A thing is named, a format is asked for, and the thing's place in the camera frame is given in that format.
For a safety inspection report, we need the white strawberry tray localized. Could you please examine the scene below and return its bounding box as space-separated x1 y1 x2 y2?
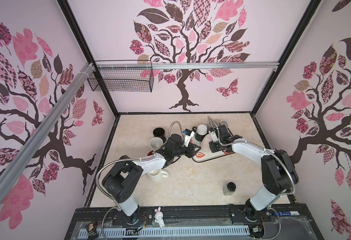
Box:
191 149 234 163

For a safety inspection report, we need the blue white marker pen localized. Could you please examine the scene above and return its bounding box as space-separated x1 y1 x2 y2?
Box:
273 211 300 217

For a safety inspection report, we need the black front base frame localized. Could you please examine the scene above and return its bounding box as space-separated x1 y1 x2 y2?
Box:
64 204 323 240

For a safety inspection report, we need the horizontal aluminium rail back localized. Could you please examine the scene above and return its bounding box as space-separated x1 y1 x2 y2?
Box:
96 62 279 70

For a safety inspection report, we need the black wire basket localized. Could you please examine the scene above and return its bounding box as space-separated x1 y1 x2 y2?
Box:
88 60 154 93

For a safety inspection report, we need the small grey mug right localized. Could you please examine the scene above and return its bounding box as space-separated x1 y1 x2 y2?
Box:
220 120 228 127

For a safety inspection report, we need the right metal flexible conduit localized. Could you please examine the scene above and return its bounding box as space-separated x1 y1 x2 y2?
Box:
207 116 296 240

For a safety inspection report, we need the white slotted cable duct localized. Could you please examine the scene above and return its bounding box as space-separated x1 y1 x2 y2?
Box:
78 225 250 240

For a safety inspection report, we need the cream mug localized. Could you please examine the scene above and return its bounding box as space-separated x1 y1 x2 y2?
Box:
149 137 164 151

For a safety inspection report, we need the white rabbit figurine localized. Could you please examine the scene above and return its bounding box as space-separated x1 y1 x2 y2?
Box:
155 207 165 229

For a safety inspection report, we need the tall grey mug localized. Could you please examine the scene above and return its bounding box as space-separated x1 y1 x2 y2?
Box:
208 120 219 129

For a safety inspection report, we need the black mug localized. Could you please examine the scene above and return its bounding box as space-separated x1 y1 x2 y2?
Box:
153 128 167 142

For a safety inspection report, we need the diagonal aluminium rail left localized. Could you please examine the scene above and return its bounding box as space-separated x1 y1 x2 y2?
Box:
0 63 95 204

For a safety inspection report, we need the white round mug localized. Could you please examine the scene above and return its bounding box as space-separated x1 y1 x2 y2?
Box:
147 169 170 183

